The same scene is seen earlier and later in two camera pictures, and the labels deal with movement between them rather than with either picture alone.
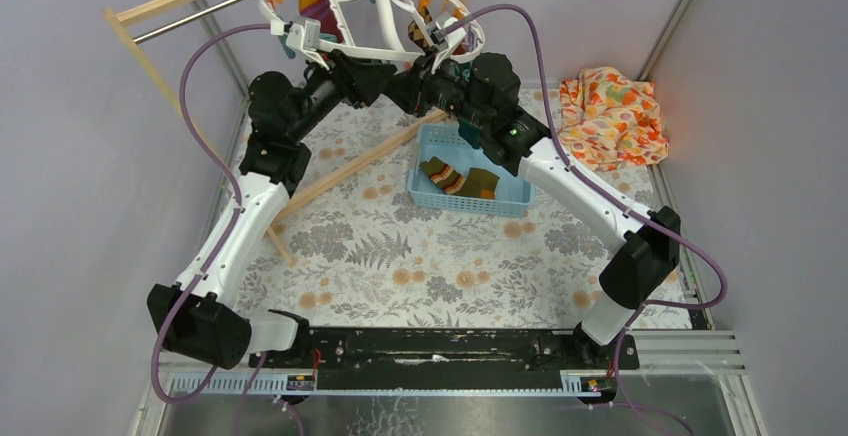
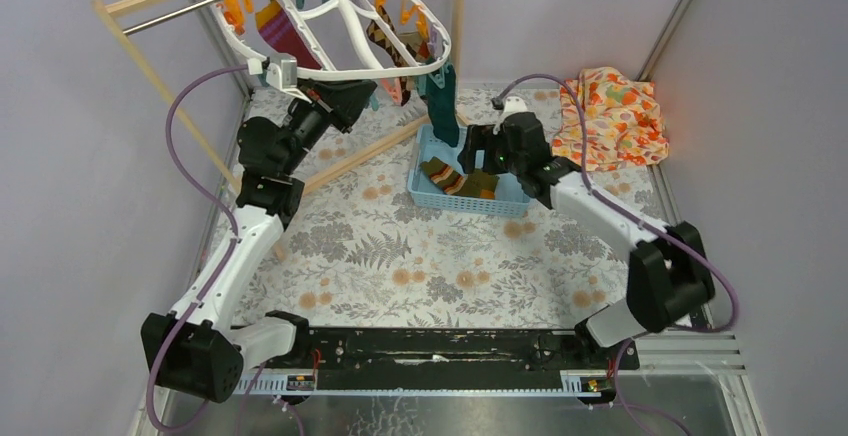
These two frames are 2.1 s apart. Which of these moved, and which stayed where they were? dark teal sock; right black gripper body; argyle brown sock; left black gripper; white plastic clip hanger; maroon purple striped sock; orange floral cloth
Moved: left black gripper; argyle brown sock; dark teal sock; maroon purple striped sock; right black gripper body; white plastic clip hanger
Stayed: orange floral cloth
